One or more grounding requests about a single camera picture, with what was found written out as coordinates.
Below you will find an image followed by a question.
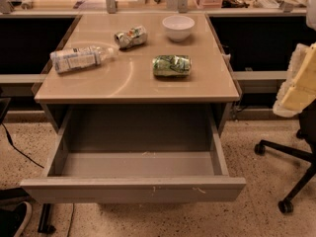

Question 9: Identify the crushed silver can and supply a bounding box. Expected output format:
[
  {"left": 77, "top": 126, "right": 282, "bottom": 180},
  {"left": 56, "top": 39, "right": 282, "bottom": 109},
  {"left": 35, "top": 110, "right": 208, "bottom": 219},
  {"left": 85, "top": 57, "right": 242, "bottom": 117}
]
[{"left": 114, "top": 26, "right": 147, "bottom": 49}]

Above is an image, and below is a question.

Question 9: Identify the black stand foot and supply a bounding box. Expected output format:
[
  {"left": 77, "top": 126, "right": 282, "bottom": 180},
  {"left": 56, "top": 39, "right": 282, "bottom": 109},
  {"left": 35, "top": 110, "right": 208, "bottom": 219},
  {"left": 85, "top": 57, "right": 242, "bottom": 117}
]
[{"left": 38, "top": 203, "right": 55, "bottom": 234}]

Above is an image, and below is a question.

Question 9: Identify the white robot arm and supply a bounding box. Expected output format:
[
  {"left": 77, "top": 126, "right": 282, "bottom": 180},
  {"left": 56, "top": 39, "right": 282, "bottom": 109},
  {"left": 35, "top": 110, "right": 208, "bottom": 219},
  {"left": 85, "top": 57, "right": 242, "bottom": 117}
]
[{"left": 273, "top": 0, "right": 316, "bottom": 118}]

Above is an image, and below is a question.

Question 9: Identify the black floor cable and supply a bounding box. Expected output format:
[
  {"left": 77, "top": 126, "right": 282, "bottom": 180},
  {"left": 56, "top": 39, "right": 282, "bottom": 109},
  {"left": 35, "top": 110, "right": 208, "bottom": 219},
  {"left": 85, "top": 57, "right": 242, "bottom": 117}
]
[{"left": 1, "top": 121, "right": 45, "bottom": 170}]

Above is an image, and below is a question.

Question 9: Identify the beige drawer cabinet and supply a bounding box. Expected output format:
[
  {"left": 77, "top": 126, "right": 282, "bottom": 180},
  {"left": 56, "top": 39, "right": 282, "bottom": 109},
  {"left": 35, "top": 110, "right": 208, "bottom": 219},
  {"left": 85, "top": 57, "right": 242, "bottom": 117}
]
[{"left": 31, "top": 12, "right": 243, "bottom": 137}]

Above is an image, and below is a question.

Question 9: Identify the green soda can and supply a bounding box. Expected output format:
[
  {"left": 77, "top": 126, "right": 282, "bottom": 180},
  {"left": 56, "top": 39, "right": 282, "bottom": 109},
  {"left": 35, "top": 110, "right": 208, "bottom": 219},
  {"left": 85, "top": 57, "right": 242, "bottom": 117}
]
[{"left": 152, "top": 55, "right": 192, "bottom": 77}]

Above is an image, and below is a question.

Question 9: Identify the clear plastic water bottle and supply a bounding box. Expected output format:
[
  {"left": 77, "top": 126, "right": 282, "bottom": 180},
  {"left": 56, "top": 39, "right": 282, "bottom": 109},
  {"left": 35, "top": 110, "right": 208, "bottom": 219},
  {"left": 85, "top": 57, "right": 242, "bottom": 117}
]
[{"left": 50, "top": 45, "right": 118, "bottom": 74}]

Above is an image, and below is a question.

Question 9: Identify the black shoe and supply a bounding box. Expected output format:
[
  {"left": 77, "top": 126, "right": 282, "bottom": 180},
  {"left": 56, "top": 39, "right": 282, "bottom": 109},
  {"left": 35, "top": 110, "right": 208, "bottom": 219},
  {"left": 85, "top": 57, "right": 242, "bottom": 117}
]
[{"left": 0, "top": 201, "right": 33, "bottom": 237}]

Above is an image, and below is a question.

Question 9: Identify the open grey top drawer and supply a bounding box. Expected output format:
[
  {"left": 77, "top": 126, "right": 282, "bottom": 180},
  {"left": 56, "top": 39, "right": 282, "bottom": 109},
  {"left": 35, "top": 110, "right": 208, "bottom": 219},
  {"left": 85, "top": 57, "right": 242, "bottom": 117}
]
[{"left": 21, "top": 104, "right": 246, "bottom": 203}]

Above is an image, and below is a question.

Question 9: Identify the white bowl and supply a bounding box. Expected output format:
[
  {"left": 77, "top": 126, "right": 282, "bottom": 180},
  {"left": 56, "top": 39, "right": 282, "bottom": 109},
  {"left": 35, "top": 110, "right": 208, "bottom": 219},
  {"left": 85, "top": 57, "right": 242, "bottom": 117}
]
[{"left": 162, "top": 15, "right": 196, "bottom": 41}]

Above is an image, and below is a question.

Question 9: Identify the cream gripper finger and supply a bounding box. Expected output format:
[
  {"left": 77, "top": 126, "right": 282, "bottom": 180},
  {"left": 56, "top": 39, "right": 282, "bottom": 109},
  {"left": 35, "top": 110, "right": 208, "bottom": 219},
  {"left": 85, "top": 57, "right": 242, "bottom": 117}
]
[
  {"left": 280, "top": 43, "right": 316, "bottom": 112},
  {"left": 273, "top": 43, "right": 308, "bottom": 118}
]

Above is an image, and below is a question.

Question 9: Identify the black office chair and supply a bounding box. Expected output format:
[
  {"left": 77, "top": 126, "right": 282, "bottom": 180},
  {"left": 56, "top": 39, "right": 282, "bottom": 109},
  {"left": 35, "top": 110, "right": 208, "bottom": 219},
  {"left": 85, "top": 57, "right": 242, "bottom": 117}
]
[{"left": 254, "top": 101, "right": 316, "bottom": 213}]

